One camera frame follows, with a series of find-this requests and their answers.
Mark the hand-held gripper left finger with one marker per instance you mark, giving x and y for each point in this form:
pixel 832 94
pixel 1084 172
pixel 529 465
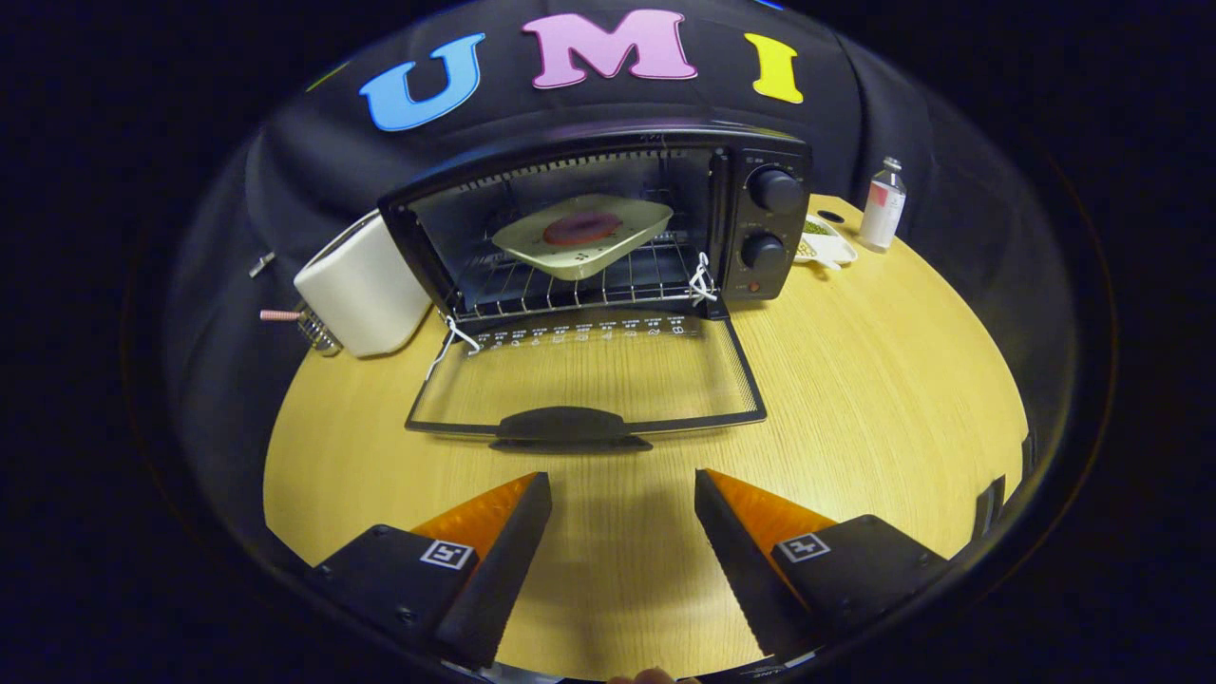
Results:
pixel 499 589

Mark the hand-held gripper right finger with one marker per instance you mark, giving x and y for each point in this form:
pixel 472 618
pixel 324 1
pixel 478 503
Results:
pixel 741 570

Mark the black toaster oven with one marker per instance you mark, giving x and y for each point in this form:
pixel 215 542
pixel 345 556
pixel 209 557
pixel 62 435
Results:
pixel 779 249

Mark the cream cherry print plate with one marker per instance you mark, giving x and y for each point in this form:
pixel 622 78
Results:
pixel 570 262

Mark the pink ham slice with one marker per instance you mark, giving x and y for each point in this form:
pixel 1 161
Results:
pixel 581 228

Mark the white bread toaster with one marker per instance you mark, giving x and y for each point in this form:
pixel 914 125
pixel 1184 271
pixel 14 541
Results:
pixel 361 294

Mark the white divided bean tray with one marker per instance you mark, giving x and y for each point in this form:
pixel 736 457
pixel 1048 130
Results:
pixel 831 251

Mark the small black disc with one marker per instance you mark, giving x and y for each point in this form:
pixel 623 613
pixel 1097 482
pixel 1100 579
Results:
pixel 831 217

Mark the clear plastic bottle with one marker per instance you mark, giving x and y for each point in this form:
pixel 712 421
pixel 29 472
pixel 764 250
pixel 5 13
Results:
pixel 882 214

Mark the silver cloth clip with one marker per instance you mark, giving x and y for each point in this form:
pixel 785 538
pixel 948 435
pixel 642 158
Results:
pixel 262 264

